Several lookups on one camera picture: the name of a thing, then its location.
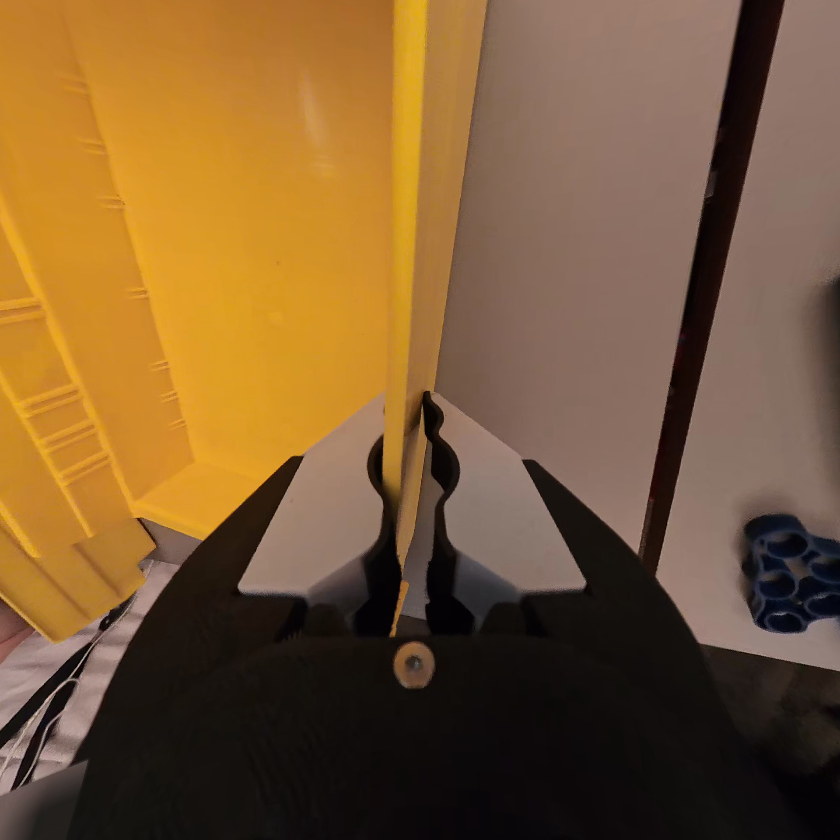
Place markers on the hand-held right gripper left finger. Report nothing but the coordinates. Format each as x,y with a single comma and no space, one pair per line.
321,512

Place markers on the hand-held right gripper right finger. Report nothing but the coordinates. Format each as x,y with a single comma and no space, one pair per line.
499,518

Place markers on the yellow plastic bin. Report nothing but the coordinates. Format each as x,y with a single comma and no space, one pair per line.
229,229

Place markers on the white cloth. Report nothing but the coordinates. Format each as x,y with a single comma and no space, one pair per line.
59,663

